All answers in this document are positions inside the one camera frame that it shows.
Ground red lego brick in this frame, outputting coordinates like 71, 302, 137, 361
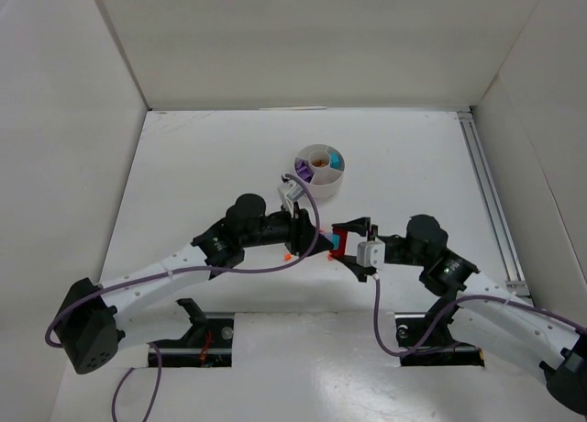
330, 228, 349, 259

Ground brown lego brick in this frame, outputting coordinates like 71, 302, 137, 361
311, 159, 328, 167

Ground teal lego brick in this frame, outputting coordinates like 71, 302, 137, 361
329, 152, 344, 171

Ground purple rounded lego piece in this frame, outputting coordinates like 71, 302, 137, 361
295, 162, 314, 183

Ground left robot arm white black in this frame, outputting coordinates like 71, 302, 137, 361
46, 194, 333, 375

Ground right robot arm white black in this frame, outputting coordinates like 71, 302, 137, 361
332, 215, 586, 415

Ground white round divided container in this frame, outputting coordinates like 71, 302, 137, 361
293, 144, 346, 199

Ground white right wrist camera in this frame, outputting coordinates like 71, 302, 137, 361
356, 239, 385, 270

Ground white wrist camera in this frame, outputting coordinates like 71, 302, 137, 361
277, 174, 305, 215
356, 239, 385, 270

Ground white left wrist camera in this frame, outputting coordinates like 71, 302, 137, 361
277, 174, 305, 215

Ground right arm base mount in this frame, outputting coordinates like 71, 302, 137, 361
395, 310, 485, 367

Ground aluminium rail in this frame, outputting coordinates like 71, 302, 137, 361
457, 111, 533, 305

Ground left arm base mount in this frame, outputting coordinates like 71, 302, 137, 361
154, 298, 235, 368

